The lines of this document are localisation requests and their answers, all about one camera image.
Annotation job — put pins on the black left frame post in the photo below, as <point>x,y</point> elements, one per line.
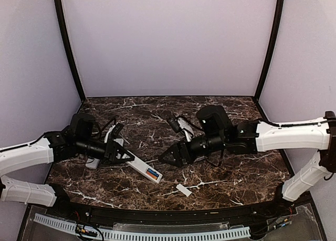
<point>68,49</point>

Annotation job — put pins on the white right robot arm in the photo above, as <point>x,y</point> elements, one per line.
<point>251,137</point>

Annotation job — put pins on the white battery cover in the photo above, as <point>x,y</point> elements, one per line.
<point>183,190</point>

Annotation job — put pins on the orange battery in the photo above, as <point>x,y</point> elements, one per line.
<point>153,177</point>

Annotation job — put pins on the blue battery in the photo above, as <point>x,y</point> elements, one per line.
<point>152,171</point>

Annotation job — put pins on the white remote with buttons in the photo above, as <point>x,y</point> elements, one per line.
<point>141,167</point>

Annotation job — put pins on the black frame post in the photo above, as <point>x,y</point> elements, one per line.
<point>270,49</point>
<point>68,49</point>

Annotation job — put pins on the black right frame post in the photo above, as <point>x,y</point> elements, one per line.
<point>270,49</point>

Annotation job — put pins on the white remote back side up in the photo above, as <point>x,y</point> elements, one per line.
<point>92,163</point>

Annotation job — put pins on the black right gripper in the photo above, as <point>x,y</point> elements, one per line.
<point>176,149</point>

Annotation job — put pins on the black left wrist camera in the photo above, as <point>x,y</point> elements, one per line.
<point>114,132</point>

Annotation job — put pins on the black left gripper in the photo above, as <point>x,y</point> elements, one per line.
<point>112,149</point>

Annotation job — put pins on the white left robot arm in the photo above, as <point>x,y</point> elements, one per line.
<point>49,148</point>

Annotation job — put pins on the white slotted cable duct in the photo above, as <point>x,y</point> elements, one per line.
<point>144,232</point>

